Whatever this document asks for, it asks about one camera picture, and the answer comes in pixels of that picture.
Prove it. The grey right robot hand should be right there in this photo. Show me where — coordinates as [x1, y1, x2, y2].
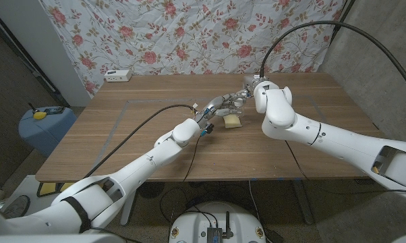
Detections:
[238, 74, 268, 101]

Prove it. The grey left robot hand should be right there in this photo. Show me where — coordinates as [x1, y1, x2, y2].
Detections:
[192, 93, 246, 138]

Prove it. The yellow sponge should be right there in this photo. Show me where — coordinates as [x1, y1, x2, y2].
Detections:
[223, 114, 243, 129]

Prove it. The floral rose backdrop cloth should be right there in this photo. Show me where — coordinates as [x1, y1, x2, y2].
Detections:
[40, 0, 345, 97]

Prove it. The white power strip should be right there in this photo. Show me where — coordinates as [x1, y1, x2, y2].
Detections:
[103, 69, 133, 83]

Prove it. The black round disc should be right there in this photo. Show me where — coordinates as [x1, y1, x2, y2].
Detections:
[138, 182, 165, 199]

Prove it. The black stand pole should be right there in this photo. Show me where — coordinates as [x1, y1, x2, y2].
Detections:
[329, 0, 356, 45]

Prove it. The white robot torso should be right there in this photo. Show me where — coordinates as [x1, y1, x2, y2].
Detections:
[169, 201, 267, 243]

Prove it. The black antenna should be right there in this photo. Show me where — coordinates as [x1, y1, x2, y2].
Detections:
[222, 211, 233, 239]

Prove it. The grey computer box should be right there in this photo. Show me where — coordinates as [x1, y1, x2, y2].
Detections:
[206, 226, 223, 243]

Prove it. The grey table leg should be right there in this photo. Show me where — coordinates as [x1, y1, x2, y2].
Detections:
[290, 180, 314, 225]

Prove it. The white table leg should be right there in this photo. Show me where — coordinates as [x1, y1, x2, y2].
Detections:
[119, 192, 138, 226]

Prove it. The black flat device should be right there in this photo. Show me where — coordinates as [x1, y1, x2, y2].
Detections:
[43, 106, 66, 115]

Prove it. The blue round stool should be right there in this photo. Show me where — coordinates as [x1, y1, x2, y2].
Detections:
[18, 106, 78, 157]

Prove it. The yellow black floor mat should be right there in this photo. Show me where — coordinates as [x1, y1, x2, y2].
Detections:
[36, 182, 76, 198]

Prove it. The grey shoe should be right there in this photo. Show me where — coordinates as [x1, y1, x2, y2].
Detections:
[2, 194, 31, 219]

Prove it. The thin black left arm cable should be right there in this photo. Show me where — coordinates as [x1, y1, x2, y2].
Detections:
[167, 135, 204, 243]

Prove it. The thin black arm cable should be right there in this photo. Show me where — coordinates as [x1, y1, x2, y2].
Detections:
[167, 135, 204, 243]
[284, 140, 406, 196]

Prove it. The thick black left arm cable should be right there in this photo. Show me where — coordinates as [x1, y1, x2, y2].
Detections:
[83, 104, 196, 180]

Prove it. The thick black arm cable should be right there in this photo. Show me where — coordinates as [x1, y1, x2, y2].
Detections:
[259, 20, 406, 102]
[83, 104, 196, 180]

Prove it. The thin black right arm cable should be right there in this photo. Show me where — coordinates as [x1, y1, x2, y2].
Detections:
[284, 140, 406, 196]

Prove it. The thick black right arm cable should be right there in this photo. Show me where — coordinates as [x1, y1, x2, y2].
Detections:
[259, 20, 406, 102]

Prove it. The black floor cable loop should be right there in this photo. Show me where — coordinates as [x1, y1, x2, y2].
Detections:
[158, 187, 191, 226]

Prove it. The black diagonal door frame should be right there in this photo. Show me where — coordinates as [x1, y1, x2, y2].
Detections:
[0, 11, 71, 108]

